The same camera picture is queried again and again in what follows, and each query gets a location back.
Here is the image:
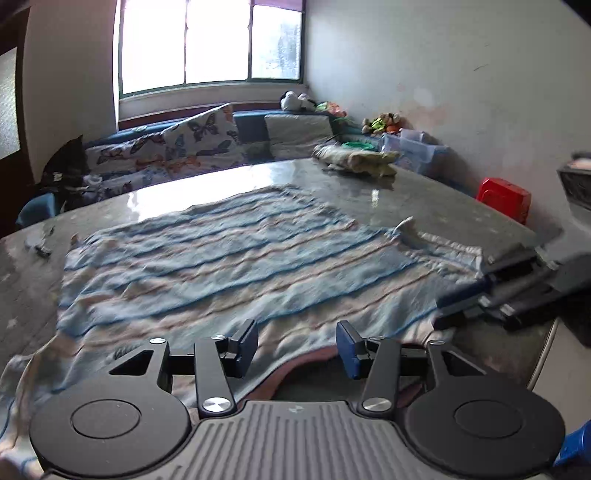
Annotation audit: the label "blue striped knit garment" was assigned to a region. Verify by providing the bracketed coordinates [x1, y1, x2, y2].
[1, 186, 483, 479]

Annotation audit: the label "red plastic stool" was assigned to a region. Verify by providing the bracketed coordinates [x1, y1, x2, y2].
[477, 177, 532, 225]

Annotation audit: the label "clear plastic storage box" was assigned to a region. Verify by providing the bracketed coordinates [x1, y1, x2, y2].
[379, 128, 449, 178]

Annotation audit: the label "rolled floral cloth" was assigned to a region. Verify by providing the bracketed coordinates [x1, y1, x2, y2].
[312, 145, 401, 178]

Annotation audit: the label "colourful plush toys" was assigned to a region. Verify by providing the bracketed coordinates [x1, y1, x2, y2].
[361, 113, 407, 136]

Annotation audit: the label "long butterfly cushion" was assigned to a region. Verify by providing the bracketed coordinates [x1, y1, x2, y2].
[84, 133, 246, 202]

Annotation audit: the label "green bowl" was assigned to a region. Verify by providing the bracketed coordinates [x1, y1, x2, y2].
[342, 141, 377, 151]

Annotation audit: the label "grey star quilted table cover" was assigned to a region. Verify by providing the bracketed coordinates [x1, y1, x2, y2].
[1, 159, 557, 400]

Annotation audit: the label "black pen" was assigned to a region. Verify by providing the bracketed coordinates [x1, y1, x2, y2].
[24, 226, 55, 259]

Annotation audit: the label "blue sofa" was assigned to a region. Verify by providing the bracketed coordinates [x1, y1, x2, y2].
[16, 104, 360, 228]

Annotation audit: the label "large butterfly pillow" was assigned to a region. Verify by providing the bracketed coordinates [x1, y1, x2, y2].
[161, 104, 247, 166]

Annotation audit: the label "grey plain pillow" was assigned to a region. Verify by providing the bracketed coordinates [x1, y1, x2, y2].
[264, 114, 334, 160]

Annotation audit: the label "black bag on sofa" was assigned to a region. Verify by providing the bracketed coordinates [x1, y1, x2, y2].
[35, 135, 99, 211]

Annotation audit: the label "dark wooden door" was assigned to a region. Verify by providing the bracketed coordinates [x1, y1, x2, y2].
[0, 4, 35, 237]

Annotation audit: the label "white plush toy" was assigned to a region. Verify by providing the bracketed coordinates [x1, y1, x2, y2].
[280, 91, 317, 112]

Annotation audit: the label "window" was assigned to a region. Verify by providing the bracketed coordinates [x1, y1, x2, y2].
[118, 0, 305, 97]

